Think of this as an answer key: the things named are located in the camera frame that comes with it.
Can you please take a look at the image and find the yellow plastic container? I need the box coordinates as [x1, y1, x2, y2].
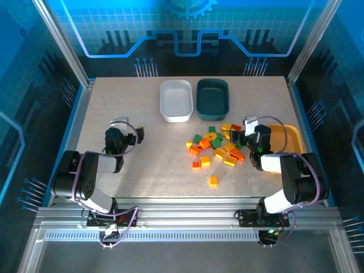
[266, 123, 304, 175]

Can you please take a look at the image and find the dark teal plastic container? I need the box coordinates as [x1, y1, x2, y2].
[196, 78, 230, 122]

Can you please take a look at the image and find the white plastic container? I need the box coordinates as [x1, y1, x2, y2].
[159, 79, 195, 123]

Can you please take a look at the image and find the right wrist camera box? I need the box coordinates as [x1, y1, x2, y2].
[243, 115, 260, 137]

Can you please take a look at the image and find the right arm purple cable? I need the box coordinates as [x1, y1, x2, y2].
[246, 115, 321, 249]

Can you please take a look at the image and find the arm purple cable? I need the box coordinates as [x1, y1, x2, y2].
[72, 119, 140, 250]
[246, 115, 321, 249]

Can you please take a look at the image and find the left aluminium side rail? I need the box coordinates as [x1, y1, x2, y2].
[47, 80, 96, 207]

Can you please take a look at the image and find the aluminium side rail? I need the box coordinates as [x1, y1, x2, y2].
[286, 80, 336, 207]
[47, 80, 96, 207]

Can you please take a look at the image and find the right aluminium side rail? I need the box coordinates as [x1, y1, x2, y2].
[286, 80, 336, 207]

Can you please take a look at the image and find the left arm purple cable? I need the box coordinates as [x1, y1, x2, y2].
[72, 119, 140, 250]

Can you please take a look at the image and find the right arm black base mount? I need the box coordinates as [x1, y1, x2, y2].
[235, 209, 290, 228]

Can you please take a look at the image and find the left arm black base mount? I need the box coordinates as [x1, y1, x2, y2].
[85, 209, 138, 228]

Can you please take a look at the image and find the aluminium cross rail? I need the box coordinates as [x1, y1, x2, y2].
[33, 206, 342, 230]

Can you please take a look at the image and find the slotted grey cable duct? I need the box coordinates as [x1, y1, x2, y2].
[44, 231, 262, 242]

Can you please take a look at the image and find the right aluminium frame post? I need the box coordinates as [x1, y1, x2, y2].
[286, 0, 342, 88]

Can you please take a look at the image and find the aluminium frame post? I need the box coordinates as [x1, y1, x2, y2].
[31, 0, 91, 88]
[286, 0, 342, 88]

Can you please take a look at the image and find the left aluminium frame post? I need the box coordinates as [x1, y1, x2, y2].
[31, 0, 91, 88]

